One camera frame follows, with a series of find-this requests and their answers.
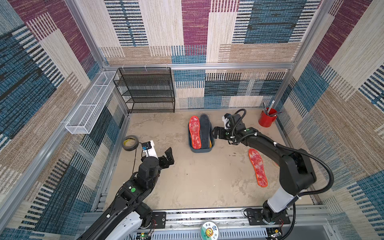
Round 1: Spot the dark grey felt insole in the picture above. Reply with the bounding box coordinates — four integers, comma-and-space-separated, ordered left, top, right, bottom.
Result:
200, 114, 211, 149

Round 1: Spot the red patterned insole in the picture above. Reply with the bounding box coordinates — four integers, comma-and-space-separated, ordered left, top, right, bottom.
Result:
249, 149, 268, 188
189, 116, 202, 149

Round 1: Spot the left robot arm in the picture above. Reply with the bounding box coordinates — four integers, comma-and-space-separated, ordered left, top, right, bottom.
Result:
79, 148, 175, 240

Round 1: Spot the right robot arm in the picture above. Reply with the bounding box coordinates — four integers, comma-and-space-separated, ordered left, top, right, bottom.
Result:
212, 109, 317, 224

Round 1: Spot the teal plastic storage box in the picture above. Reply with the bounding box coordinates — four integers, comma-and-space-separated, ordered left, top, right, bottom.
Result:
188, 121, 215, 154

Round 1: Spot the red pen cup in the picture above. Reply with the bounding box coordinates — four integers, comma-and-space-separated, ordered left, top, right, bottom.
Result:
259, 100, 280, 128

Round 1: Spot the roll of tape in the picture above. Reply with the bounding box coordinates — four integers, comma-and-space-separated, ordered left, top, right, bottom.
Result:
122, 135, 139, 152

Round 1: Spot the round green sticker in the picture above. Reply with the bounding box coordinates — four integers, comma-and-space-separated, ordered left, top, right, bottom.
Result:
200, 221, 220, 240

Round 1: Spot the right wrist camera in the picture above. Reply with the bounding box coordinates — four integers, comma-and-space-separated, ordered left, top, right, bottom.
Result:
222, 116, 231, 130

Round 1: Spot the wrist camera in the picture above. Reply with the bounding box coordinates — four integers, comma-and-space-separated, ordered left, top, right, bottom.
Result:
222, 116, 231, 130
142, 140, 158, 158

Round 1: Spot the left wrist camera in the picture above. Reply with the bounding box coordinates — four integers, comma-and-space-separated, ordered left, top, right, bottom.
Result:
142, 140, 158, 158

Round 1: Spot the black wire shelf rack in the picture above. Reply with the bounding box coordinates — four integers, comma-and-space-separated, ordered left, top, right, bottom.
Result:
114, 67, 176, 114

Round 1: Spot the white wire mesh basket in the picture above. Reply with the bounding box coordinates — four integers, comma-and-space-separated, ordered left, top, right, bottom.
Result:
66, 72, 116, 135

